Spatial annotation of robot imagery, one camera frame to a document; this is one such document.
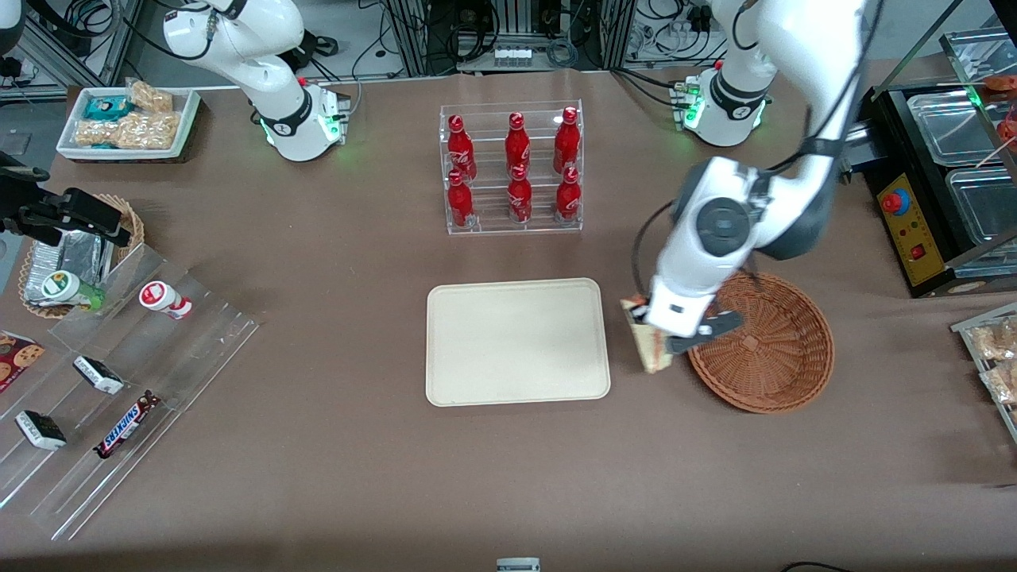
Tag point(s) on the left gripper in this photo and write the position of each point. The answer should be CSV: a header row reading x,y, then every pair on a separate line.
x,y
638,316

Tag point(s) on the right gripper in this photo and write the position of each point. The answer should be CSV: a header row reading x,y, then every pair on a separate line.
x,y
22,200

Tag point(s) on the triangle sandwich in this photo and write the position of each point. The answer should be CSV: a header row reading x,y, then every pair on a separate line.
x,y
653,353

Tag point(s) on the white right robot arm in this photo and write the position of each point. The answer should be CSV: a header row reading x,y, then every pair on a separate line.
x,y
290,119

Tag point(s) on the small tan wicker basket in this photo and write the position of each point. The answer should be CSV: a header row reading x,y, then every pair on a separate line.
x,y
131,218

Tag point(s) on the shallow brown wicker basket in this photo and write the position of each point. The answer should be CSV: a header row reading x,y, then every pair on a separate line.
x,y
775,357

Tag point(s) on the white snack tray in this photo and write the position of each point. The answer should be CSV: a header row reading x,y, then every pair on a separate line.
x,y
191,119

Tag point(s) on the cream plastic tray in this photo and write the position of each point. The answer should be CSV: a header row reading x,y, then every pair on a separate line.
x,y
516,342

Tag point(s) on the grey snack tray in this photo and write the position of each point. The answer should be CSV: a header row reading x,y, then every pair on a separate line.
x,y
965,330

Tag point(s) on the foil wrapped package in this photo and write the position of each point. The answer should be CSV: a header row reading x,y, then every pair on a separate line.
x,y
83,254
44,270

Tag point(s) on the green capped yogurt bottle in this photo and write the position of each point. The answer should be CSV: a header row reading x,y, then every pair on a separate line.
x,y
67,287

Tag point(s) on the clear wrapped cracker pack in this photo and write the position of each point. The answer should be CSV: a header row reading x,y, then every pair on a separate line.
x,y
94,133
151,96
997,340
1003,383
151,131

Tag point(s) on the teal snack packet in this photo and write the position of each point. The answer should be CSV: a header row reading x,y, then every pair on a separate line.
x,y
107,107

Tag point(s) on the red capped yogurt bottle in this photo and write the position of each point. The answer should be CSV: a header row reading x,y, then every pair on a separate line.
x,y
163,299

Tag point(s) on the chocolate chip cookie package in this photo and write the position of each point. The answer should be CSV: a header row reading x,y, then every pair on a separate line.
x,y
17,359

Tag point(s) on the small black white box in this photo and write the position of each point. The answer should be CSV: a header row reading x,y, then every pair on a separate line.
x,y
41,430
99,375

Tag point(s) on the red cola bottle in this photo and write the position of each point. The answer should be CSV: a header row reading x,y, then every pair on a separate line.
x,y
517,147
568,197
461,151
520,199
460,202
566,143

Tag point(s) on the clear acrylic tiered display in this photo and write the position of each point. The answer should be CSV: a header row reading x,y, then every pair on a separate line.
x,y
159,357

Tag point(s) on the clear acrylic bottle rack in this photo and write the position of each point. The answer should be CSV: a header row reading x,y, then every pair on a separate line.
x,y
512,226

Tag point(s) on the Snickers chocolate bar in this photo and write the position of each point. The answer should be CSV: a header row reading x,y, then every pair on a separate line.
x,y
127,425

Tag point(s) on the black food warmer appliance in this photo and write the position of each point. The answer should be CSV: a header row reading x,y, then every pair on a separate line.
x,y
902,230

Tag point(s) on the small grey white device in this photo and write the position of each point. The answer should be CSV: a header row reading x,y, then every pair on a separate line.
x,y
518,565

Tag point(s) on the white power strip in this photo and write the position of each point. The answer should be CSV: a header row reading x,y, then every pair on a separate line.
x,y
512,57

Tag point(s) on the steel food pan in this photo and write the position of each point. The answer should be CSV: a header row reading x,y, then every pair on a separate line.
x,y
985,210
949,127

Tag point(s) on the aluminium frame rack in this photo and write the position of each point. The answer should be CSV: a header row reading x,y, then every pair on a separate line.
x,y
413,40

